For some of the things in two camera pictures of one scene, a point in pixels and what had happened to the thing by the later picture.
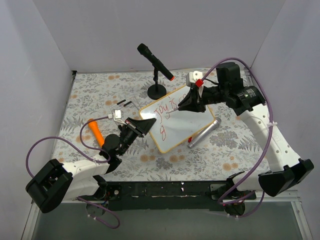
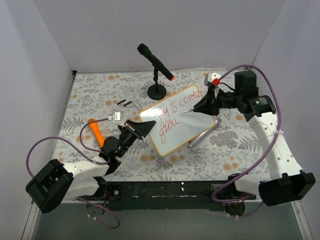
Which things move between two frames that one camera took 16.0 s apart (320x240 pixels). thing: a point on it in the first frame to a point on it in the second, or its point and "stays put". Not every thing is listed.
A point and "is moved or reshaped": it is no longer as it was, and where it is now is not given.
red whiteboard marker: (173, 110) is moved or reshaped
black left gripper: (136, 127) stays put
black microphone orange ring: (144, 51) stays put
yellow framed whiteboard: (173, 125) stays put
